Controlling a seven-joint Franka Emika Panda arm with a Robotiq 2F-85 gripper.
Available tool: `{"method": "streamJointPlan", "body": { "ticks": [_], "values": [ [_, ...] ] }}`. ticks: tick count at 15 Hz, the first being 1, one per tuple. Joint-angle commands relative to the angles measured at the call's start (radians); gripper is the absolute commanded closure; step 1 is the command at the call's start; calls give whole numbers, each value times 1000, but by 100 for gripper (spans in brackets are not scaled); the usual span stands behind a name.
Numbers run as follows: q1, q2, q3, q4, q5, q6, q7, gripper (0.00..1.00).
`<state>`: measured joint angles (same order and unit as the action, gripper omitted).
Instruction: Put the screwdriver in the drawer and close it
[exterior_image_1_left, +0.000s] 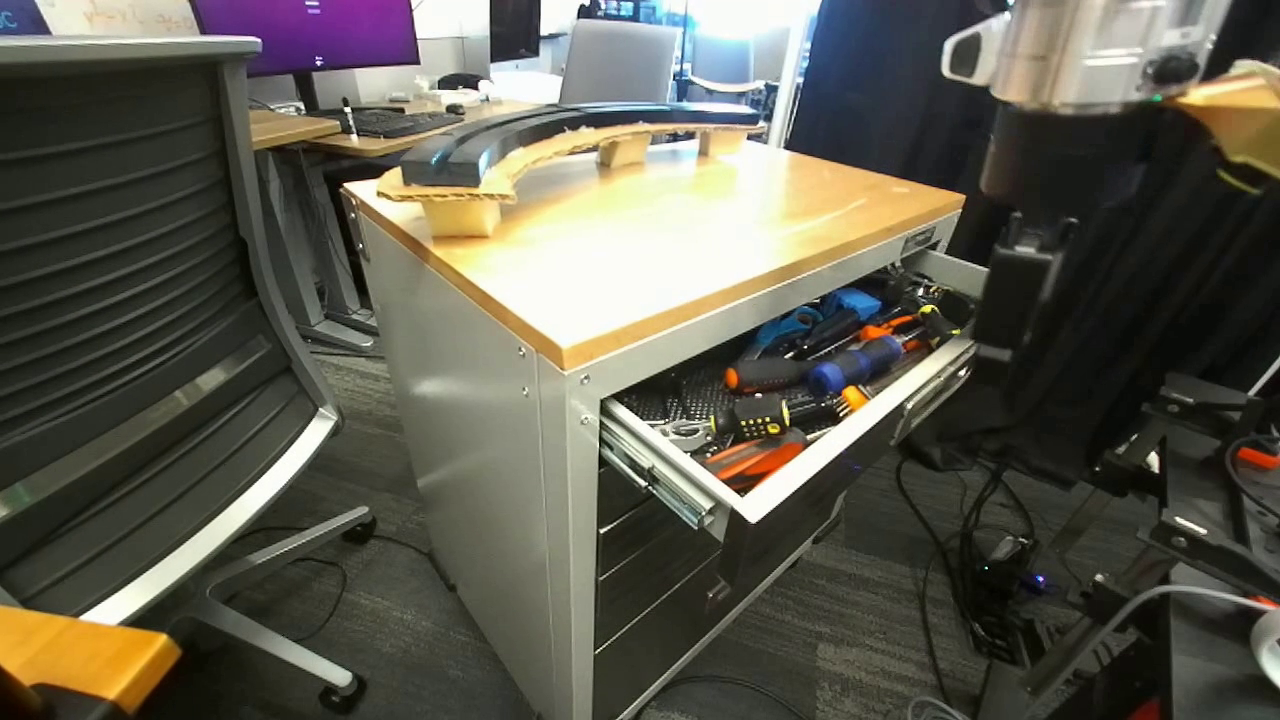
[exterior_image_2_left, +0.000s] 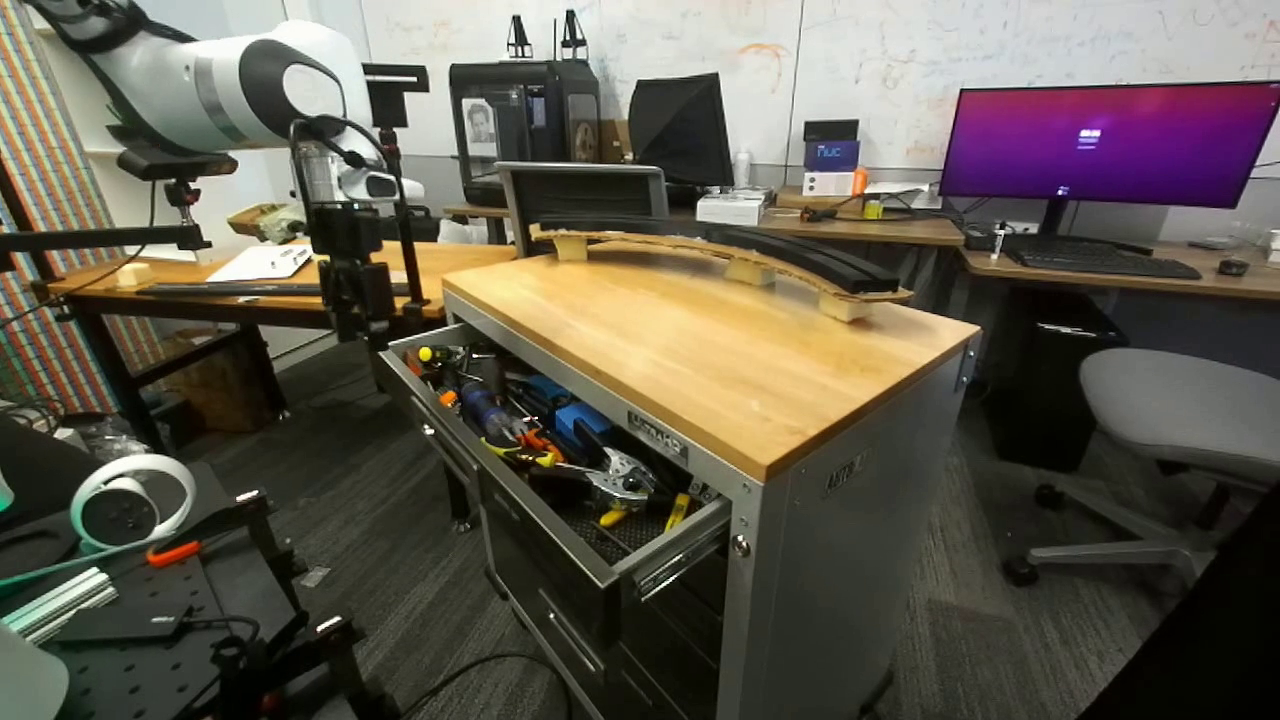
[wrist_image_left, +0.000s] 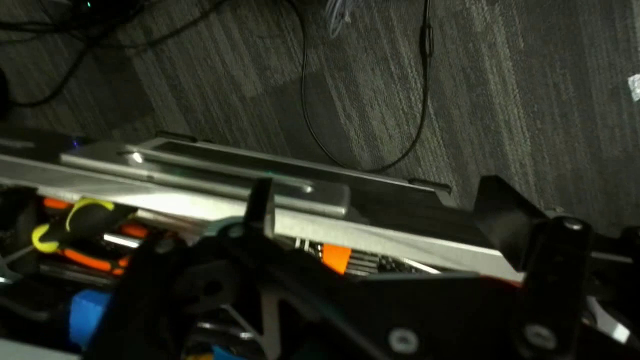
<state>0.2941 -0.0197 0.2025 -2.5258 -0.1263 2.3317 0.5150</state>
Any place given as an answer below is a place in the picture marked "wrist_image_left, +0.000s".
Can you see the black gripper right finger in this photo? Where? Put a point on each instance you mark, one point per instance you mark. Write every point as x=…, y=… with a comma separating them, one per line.
x=553, y=286

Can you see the white paper tag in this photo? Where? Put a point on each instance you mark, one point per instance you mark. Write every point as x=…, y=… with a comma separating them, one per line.
x=635, y=86

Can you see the grey metal tool drawer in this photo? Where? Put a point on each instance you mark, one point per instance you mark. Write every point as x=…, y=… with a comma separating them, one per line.
x=201, y=202

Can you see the orange black screwdriver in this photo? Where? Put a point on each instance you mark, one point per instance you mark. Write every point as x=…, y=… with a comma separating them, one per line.
x=87, y=259

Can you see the yellow black tool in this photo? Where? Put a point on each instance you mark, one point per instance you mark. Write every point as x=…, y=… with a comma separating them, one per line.
x=93, y=216

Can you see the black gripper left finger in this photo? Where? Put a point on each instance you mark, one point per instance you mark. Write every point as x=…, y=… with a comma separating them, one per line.
x=260, y=207

